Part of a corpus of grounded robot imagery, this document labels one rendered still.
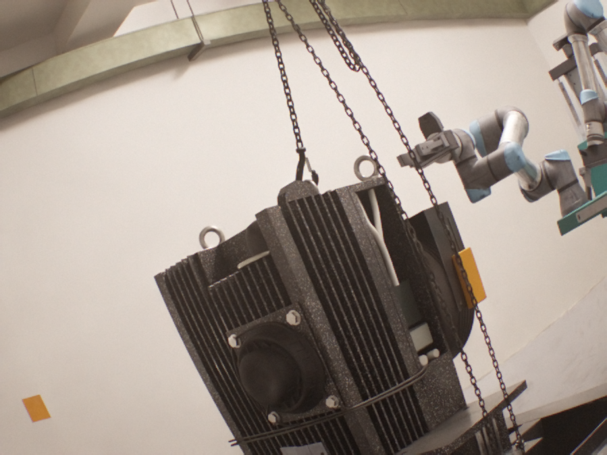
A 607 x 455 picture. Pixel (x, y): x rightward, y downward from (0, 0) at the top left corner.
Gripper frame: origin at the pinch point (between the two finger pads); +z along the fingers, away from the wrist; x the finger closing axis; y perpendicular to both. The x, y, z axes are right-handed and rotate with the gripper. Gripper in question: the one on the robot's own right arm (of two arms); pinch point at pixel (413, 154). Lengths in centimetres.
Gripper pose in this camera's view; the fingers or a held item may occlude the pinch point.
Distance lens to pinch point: 205.0
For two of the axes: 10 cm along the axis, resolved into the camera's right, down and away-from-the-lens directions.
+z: -6.0, 1.9, -7.8
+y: 4.3, 8.9, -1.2
